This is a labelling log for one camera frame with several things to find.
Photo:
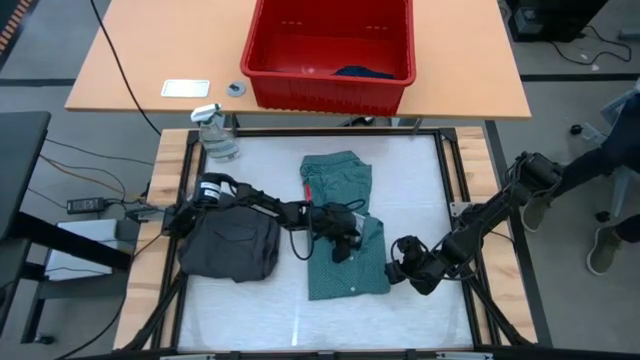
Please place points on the black power adapter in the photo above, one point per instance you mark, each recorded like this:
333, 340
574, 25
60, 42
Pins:
86, 206

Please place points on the black table frame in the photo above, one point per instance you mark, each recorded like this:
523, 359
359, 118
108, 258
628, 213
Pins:
350, 132

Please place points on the light wooden desk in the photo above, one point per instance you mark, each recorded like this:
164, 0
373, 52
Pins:
450, 50

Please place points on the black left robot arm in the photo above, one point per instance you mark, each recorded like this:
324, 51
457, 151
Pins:
265, 200

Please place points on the navy dotted garment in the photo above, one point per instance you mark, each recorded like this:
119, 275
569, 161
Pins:
362, 73

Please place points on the person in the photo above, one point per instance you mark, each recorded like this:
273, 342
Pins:
590, 165

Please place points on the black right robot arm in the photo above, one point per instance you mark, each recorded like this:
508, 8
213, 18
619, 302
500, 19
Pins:
490, 210

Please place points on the black computer case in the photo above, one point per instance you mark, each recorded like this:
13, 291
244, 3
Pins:
550, 20

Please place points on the red tape tag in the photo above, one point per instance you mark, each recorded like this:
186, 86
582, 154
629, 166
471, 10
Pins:
308, 192

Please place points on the red plastic bin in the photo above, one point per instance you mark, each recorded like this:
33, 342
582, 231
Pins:
325, 95

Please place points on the black side desk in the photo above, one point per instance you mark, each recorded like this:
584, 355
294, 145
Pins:
20, 170

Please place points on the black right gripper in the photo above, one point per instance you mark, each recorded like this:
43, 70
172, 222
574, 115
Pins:
422, 267

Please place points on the clear spray bottle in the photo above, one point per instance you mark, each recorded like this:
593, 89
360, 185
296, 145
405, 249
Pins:
217, 140

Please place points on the green patterned shirt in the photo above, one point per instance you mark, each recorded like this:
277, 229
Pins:
345, 270

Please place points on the orange striped floor strip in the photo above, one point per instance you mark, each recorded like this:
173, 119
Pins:
15, 20

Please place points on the dark grey shorts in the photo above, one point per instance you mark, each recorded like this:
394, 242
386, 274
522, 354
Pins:
230, 250

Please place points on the white box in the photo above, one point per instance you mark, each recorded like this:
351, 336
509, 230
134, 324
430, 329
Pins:
75, 270

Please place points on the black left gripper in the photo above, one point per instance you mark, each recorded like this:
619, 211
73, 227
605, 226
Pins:
335, 222

